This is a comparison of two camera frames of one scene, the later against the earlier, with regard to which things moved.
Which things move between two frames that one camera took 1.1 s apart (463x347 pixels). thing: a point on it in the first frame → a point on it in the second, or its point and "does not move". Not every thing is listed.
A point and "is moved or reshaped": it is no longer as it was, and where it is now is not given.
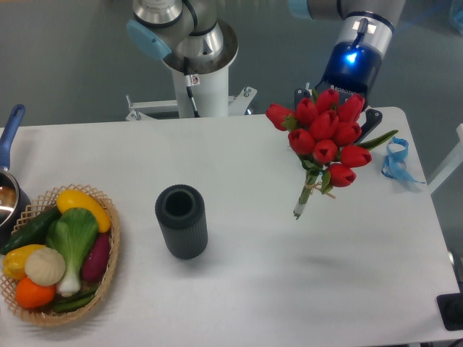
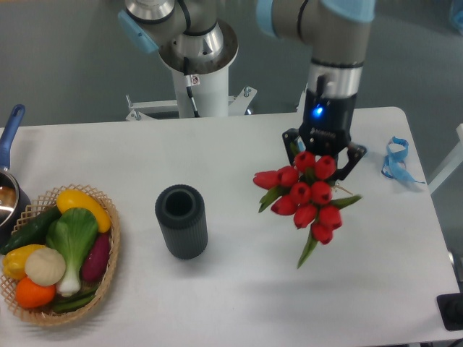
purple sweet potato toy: (97, 258) does not move
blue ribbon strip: (394, 165) does not move
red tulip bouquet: (323, 134) is moved or reshaped
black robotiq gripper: (352, 70) → (326, 129)
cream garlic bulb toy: (45, 267) does not move
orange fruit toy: (31, 296) does not move
